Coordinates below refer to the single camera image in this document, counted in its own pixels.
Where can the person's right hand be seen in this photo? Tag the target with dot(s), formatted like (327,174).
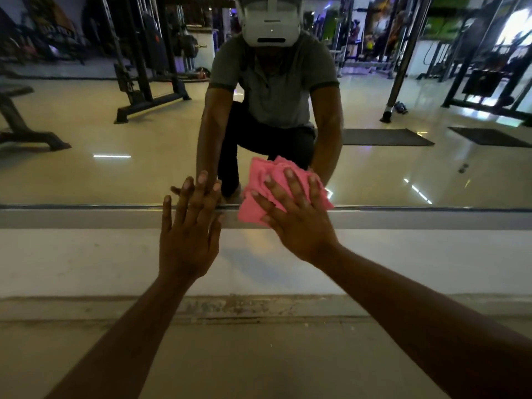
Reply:
(301,232)

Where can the person's left hand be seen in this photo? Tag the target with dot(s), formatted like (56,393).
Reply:
(189,245)

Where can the pink cloth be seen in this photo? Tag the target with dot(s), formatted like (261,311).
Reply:
(253,203)

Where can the large wall mirror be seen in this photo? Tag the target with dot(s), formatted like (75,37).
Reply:
(124,162)

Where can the person's left forearm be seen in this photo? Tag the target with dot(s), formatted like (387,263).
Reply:
(112,344)

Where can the person's right forearm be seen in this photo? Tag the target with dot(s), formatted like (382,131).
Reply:
(432,324)

